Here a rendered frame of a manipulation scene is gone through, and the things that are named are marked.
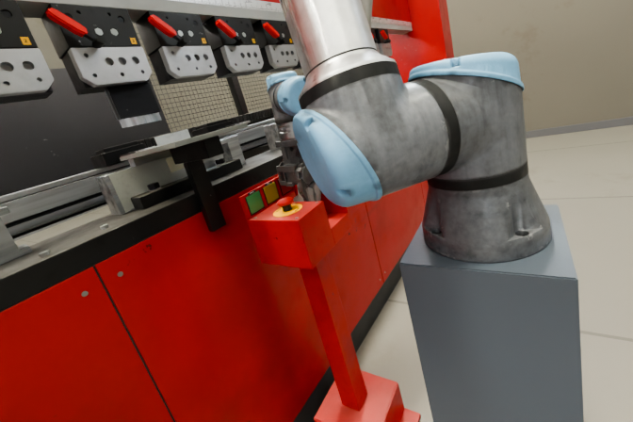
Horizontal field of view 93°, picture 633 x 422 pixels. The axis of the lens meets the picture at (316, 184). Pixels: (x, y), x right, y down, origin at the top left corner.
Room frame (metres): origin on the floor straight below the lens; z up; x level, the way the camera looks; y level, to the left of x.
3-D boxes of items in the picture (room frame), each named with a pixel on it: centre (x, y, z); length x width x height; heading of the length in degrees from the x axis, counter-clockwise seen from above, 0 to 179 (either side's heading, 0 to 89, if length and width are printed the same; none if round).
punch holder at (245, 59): (1.09, 0.14, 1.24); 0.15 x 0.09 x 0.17; 140
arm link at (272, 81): (0.74, 0.01, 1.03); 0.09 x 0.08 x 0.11; 12
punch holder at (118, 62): (0.78, 0.40, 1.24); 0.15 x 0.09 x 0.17; 140
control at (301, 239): (0.72, 0.06, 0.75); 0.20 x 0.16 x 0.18; 143
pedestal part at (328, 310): (0.72, 0.06, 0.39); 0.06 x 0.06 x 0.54; 53
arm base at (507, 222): (0.37, -0.20, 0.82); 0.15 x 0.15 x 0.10
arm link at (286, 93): (0.65, -0.02, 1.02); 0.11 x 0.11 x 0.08; 12
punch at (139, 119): (0.80, 0.39, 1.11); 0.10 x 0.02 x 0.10; 140
